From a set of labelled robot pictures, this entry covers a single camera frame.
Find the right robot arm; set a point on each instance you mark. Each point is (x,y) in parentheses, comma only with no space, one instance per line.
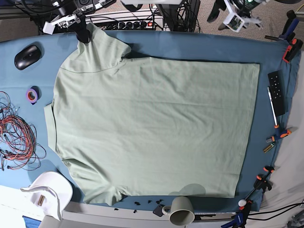
(46,10)

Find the blue black clamp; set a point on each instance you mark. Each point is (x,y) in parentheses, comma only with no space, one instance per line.
(288,30)
(240,218)

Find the purple tape roll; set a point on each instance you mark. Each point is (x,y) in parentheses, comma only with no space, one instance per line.
(33,94)

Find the black orange clamp upper right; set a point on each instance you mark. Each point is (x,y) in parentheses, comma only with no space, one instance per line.
(293,48)

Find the black orange clamp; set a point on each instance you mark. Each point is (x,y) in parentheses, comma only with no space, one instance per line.
(293,48)
(262,182)

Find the black orange clamp lower right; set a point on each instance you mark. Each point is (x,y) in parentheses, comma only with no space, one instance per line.
(262,182)

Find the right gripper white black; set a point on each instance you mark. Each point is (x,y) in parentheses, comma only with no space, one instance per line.
(73,18)

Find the black remote control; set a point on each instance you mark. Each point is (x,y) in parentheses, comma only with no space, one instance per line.
(276,91)

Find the blue table cloth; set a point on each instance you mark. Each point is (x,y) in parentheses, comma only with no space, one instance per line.
(167,45)

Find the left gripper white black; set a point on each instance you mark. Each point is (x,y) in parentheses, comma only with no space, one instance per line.
(239,14)

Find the white ball knob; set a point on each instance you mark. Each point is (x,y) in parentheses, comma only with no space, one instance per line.
(242,203)

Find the blue black clamp top right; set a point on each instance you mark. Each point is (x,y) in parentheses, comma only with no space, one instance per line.
(288,30)

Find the light green T-shirt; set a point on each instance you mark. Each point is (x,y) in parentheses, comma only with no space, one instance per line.
(149,126)

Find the blue black clamp bottom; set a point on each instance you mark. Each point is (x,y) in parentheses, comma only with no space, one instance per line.
(240,218)

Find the orange blue screwdriver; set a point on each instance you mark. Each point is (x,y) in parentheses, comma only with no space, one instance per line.
(279,134)

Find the black computer mouse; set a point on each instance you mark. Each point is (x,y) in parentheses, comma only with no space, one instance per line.
(27,57)

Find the black power strip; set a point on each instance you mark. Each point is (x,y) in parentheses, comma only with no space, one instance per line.
(129,25)

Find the white pen orange tip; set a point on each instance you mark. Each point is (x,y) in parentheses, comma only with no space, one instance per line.
(272,107)

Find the white baseball cap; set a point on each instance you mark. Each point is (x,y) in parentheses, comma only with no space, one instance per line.
(50,192)

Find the grey-green ceramic mug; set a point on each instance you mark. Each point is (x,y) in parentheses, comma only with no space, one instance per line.
(180,212)

